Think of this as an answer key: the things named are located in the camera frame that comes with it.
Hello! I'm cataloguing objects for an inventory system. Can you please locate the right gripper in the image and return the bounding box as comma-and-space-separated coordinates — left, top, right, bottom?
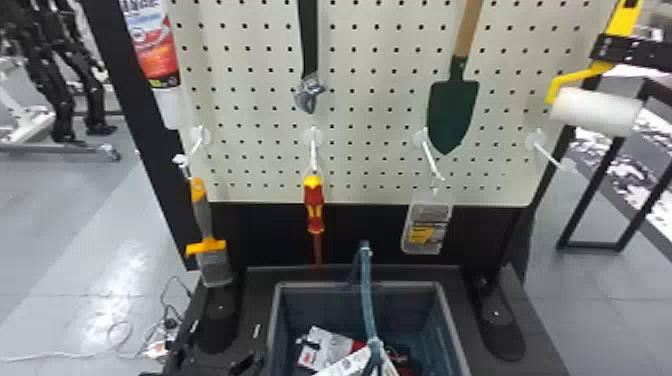
588, 33, 672, 74

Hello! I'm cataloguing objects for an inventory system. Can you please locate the red white sealant tube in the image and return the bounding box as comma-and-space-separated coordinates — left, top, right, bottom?
119, 0, 197, 130

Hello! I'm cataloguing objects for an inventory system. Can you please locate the red yellow screwdriver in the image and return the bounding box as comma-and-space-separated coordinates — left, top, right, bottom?
301, 173, 328, 267

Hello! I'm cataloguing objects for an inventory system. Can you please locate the blue basket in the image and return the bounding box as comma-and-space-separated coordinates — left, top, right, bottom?
264, 239, 472, 376

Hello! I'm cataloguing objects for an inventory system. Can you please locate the white red packet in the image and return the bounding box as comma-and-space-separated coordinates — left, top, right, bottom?
313, 345, 401, 376
295, 324, 369, 372

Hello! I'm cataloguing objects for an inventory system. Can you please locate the clear bit packet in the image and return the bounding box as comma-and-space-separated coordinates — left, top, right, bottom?
399, 187, 454, 256

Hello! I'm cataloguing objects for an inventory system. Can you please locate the white cable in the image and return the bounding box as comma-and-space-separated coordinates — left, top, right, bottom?
0, 274, 193, 365

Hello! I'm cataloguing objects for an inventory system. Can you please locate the black adjustable wrench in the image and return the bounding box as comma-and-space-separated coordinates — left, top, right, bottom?
292, 0, 328, 116

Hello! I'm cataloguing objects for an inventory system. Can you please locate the white pegboard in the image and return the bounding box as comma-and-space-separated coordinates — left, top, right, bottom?
78, 0, 621, 363

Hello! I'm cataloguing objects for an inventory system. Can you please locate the black side table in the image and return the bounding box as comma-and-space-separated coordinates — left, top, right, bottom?
555, 67, 672, 265

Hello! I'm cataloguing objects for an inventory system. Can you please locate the green garden trowel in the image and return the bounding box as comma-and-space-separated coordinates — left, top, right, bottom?
425, 0, 486, 157

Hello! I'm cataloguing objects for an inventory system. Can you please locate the yellow grey scraper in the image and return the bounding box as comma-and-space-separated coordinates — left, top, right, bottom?
172, 153, 235, 288

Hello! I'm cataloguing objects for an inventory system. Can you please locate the yellow paint roller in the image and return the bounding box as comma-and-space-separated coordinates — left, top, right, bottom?
544, 0, 646, 139

